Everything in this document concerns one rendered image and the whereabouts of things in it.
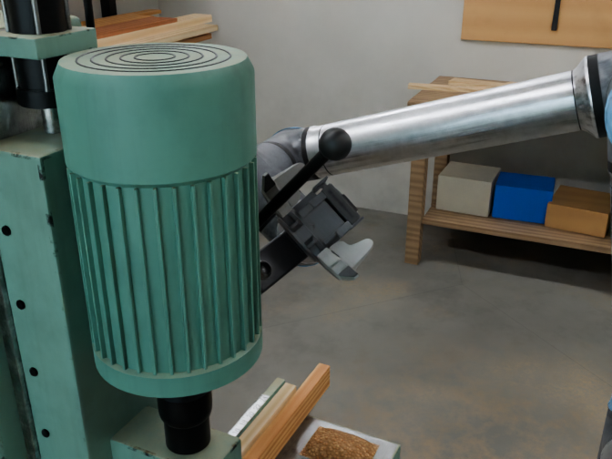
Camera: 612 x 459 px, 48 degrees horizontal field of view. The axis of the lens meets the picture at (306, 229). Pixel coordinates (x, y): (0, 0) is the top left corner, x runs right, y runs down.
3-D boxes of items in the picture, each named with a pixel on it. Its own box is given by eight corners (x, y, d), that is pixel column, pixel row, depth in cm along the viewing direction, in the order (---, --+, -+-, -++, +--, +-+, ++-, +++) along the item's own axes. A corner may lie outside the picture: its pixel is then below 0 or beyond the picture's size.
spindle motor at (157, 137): (203, 423, 63) (178, 84, 51) (58, 372, 70) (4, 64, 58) (290, 330, 78) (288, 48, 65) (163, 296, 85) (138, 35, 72)
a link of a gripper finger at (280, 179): (282, 134, 78) (311, 179, 86) (243, 168, 78) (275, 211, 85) (298, 147, 77) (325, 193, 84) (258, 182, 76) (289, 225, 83)
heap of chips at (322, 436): (362, 476, 97) (362, 466, 97) (299, 454, 101) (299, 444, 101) (380, 445, 103) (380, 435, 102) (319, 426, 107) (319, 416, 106)
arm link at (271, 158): (229, 164, 116) (281, 216, 116) (193, 185, 106) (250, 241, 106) (260, 125, 111) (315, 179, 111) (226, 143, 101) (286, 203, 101)
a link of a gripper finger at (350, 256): (386, 246, 76) (346, 216, 84) (347, 282, 76) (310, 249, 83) (399, 264, 78) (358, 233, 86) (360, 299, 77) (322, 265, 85)
